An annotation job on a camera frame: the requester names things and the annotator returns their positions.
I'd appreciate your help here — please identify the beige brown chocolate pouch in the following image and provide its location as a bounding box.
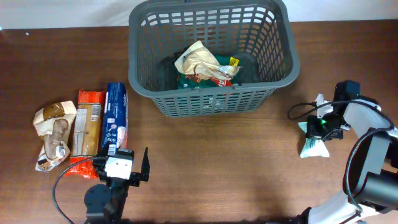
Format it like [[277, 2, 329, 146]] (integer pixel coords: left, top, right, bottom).
[[32, 101, 77, 172]]

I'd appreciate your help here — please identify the green Nescafe coffee bag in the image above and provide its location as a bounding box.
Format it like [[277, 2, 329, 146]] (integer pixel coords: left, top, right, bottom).
[[177, 54, 243, 89]]

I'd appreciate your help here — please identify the beige paper snack pouch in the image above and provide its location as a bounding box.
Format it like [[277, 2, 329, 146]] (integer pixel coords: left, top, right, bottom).
[[174, 40, 242, 80]]

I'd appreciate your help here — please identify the left black cable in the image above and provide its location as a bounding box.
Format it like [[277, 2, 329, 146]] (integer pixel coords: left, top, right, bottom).
[[52, 155, 106, 224]]

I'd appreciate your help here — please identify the orange cracker package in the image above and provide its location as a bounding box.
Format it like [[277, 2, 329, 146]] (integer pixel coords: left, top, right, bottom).
[[65, 90, 106, 179]]

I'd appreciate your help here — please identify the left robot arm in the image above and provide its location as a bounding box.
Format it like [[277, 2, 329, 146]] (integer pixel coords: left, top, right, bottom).
[[84, 142, 150, 223]]

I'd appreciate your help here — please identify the blue biscuit package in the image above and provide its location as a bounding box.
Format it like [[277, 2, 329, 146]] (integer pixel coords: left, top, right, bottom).
[[101, 83, 128, 156]]

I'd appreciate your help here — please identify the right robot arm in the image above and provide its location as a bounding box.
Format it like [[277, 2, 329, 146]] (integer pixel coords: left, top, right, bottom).
[[289, 80, 397, 224]]

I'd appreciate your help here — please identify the grey plastic basket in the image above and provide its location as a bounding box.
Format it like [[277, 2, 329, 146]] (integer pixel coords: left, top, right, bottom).
[[129, 0, 300, 118]]

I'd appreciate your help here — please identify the white teal small packet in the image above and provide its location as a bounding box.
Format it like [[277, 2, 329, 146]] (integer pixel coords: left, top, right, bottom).
[[300, 136, 330, 159]]

